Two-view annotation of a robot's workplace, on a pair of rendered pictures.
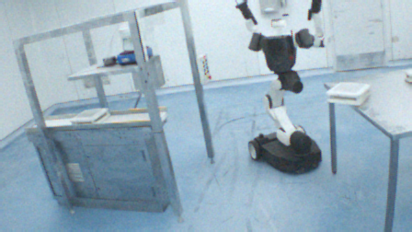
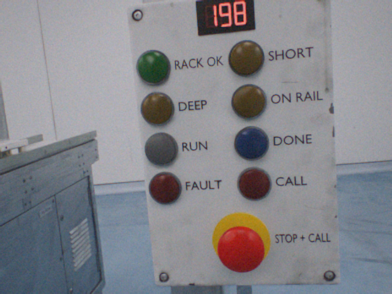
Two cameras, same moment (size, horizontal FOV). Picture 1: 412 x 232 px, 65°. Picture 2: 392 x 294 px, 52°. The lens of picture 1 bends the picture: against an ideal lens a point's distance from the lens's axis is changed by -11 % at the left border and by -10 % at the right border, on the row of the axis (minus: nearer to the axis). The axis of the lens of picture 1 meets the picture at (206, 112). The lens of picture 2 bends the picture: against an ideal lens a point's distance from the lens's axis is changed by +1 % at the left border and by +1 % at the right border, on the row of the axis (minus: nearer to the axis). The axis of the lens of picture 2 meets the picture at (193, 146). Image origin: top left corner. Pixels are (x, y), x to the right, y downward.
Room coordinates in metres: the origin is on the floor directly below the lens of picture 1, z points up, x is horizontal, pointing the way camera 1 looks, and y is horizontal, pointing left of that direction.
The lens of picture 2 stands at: (3.20, -0.41, 1.01)
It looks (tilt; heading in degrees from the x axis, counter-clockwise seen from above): 8 degrees down; 79
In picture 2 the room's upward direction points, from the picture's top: 5 degrees counter-clockwise
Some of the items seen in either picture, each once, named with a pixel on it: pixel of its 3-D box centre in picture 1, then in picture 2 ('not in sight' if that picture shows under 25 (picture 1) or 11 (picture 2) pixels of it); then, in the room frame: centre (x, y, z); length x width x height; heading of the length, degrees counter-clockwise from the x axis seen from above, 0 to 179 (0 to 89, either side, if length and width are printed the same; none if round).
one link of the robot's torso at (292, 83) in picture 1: (289, 80); not in sight; (2.93, -0.75, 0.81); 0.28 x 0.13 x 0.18; 15
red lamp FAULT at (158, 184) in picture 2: not in sight; (165, 188); (3.24, -0.06, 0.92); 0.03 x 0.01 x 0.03; 160
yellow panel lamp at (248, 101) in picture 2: not in sight; (248, 101); (3.32, -0.09, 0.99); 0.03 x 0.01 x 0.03; 160
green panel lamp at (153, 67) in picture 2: not in sight; (152, 67); (3.24, -0.06, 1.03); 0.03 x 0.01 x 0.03; 160
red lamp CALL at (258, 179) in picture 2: not in sight; (254, 184); (3.32, -0.09, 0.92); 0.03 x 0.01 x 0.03; 160
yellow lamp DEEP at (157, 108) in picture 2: not in sight; (157, 109); (3.24, -0.06, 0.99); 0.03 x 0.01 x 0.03; 160
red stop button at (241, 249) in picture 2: not in sight; (241, 243); (3.30, -0.08, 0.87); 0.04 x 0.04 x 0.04; 70
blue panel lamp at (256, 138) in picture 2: not in sight; (251, 143); (3.32, -0.09, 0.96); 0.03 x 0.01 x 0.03; 160
